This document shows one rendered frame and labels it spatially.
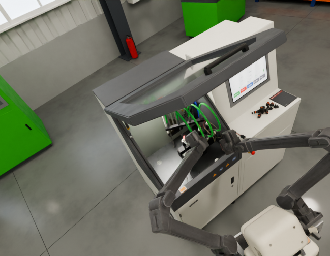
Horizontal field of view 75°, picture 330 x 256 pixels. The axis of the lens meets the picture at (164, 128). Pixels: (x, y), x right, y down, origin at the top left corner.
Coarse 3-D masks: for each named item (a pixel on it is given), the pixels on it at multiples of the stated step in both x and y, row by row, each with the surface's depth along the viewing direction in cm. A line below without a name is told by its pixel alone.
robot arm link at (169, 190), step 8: (192, 152) 109; (184, 160) 106; (192, 160) 107; (176, 168) 104; (184, 168) 101; (176, 176) 96; (184, 176) 99; (168, 184) 92; (176, 184) 94; (160, 192) 90; (168, 192) 85; (168, 200) 84
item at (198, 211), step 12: (216, 180) 171; (228, 180) 186; (204, 192) 171; (216, 192) 185; (228, 192) 202; (192, 204) 170; (204, 204) 185; (216, 204) 201; (180, 216) 168; (192, 216) 184; (204, 216) 201
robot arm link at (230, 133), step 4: (224, 132) 121; (228, 132) 118; (232, 132) 117; (224, 136) 120; (228, 136) 118; (232, 136) 116; (236, 136) 118; (228, 140) 119; (232, 140) 118; (236, 140) 117; (240, 140) 119; (236, 144) 117; (236, 148) 114; (240, 148) 112
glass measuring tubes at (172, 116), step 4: (172, 112) 176; (164, 116) 174; (168, 116) 177; (172, 116) 179; (164, 120) 179; (168, 120) 182; (172, 120) 185; (176, 120) 188; (172, 124) 184; (168, 132) 190; (172, 132) 190; (176, 132) 192
